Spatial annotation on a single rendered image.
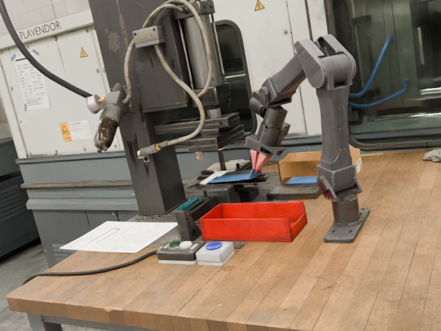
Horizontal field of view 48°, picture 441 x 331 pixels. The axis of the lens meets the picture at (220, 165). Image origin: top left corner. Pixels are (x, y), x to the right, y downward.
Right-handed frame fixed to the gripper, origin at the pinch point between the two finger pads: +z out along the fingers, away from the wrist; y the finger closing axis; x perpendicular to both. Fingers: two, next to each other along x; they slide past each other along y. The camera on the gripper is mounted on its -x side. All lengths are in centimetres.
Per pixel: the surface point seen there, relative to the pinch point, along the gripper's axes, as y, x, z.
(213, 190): 7.9, 6.8, 8.6
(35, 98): 161, -72, 46
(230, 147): 35, -63, 19
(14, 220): 237, -147, 193
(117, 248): 20.7, 28.7, 27.6
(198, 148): 15.4, 9.1, -2.0
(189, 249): -2.6, 34.4, 12.4
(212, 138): 11.8, 9.4, -6.5
